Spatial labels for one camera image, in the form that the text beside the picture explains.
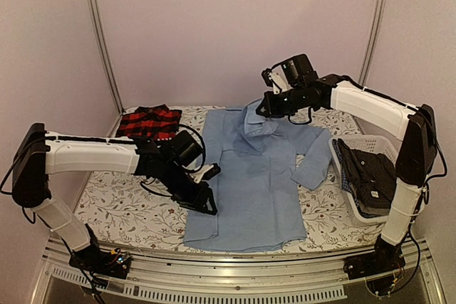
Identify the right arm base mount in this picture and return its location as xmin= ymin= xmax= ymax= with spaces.
xmin=343 ymin=248 xmax=405 ymax=280

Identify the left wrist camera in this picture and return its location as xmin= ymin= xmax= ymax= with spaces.
xmin=190 ymin=163 xmax=221 ymax=183

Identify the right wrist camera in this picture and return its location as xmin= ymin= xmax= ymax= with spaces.
xmin=261 ymin=68 xmax=291 ymax=95

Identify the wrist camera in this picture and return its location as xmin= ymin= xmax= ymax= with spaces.
xmin=261 ymin=68 xmax=291 ymax=95
xmin=190 ymin=163 xmax=221 ymax=183

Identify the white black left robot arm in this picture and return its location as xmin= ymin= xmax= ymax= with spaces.
xmin=1 ymin=123 xmax=220 ymax=271

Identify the light blue long sleeve shirt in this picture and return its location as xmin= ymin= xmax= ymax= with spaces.
xmin=183 ymin=101 xmax=331 ymax=252

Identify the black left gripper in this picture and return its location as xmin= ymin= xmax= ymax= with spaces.
xmin=160 ymin=162 xmax=217 ymax=216

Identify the white plastic laundry basket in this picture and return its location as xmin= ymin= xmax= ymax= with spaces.
xmin=328 ymin=135 xmax=398 ymax=226

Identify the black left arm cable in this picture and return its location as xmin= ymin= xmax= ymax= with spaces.
xmin=140 ymin=124 xmax=207 ymax=198

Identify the aluminium front rail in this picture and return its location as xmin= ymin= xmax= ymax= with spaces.
xmin=30 ymin=236 xmax=446 ymax=304

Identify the blue checked shirt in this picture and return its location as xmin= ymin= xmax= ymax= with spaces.
xmin=331 ymin=140 xmax=377 ymax=219

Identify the aluminium frame post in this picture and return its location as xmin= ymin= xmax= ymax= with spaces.
xmin=359 ymin=0 xmax=387 ymax=86
xmin=87 ymin=0 xmax=125 ymax=114

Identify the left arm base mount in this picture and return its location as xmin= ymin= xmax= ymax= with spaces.
xmin=69 ymin=246 xmax=132 ymax=279

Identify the left aluminium frame post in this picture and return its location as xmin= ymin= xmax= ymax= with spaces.
xmin=87 ymin=0 xmax=125 ymax=114

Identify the black striped shirt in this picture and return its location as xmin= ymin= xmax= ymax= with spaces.
xmin=337 ymin=138 xmax=396 ymax=210

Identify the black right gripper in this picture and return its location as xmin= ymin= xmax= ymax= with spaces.
xmin=256 ymin=85 xmax=306 ymax=118

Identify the floral patterned table cloth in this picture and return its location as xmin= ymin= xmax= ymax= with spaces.
xmin=76 ymin=107 xmax=384 ymax=253

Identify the right aluminium frame post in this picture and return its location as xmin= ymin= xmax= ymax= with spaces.
xmin=359 ymin=0 xmax=387 ymax=86

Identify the red black plaid shirt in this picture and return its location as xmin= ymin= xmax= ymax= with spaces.
xmin=115 ymin=104 xmax=182 ymax=141

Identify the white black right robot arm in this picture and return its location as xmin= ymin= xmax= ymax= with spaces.
xmin=256 ymin=54 xmax=444 ymax=273

